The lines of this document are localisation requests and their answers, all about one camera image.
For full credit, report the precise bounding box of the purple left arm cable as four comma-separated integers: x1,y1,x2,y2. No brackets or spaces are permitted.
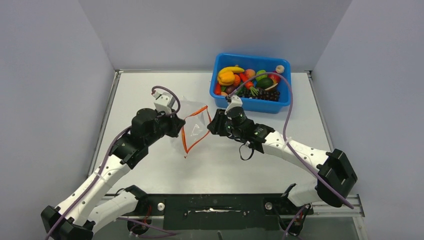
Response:
44,85,181,240

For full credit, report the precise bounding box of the blue plastic bin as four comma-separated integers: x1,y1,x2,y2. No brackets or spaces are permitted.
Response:
209,53,291,114

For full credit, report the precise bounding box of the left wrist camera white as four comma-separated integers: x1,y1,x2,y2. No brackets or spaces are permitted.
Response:
152,91,176,115

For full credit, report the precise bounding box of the clear zip top bag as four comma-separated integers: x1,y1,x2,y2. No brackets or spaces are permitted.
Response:
170,97,212,158

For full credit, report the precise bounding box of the orange toy tangerine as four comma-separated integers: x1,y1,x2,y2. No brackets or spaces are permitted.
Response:
232,74,241,87

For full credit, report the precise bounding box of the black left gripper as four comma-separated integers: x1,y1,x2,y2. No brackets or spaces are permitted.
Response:
145,107,186,146

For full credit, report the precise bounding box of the yellow toy banana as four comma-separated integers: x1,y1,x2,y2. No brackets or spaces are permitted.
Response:
218,65,245,75

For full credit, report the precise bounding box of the white toy garlic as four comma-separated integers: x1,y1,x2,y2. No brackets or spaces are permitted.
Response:
275,65,285,75

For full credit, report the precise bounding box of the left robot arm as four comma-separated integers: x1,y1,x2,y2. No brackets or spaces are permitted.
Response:
41,108,186,240

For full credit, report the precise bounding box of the orange toy carrot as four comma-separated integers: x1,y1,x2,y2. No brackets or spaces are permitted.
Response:
238,73,259,97

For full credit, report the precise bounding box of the toy avocado half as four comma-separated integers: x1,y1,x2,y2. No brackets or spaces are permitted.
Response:
255,77,278,92

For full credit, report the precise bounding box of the purple toy onion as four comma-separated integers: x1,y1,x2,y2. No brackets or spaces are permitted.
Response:
224,85,236,95

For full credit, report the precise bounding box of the green toy chili pepper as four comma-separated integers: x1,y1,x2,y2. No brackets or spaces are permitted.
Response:
235,82,245,96

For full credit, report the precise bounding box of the red toy chili pepper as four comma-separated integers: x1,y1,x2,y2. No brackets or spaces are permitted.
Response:
213,82,222,96

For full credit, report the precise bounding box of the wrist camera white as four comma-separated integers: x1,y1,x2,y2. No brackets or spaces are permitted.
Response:
152,91,176,115
224,95,243,115

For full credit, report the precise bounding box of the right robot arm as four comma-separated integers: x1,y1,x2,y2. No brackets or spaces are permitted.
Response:
207,106,358,214

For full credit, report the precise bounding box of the yellow toy bell pepper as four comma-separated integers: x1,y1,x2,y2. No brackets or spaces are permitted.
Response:
217,71,236,87

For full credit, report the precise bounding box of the green toy lime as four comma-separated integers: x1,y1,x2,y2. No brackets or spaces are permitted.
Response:
255,69,268,82

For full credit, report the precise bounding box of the red toy apple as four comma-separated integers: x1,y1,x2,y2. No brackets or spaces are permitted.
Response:
268,74,281,84

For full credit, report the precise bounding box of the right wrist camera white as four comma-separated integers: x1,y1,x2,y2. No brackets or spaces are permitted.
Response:
224,95,243,115

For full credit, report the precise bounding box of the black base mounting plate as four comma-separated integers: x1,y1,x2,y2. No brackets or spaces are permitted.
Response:
125,192,314,233

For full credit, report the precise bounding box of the toy peach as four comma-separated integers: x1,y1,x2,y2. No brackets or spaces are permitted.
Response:
244,69,256,81

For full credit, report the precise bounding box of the dark toy grapes bunch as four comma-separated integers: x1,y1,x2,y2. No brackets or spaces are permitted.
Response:
236,88,281,102

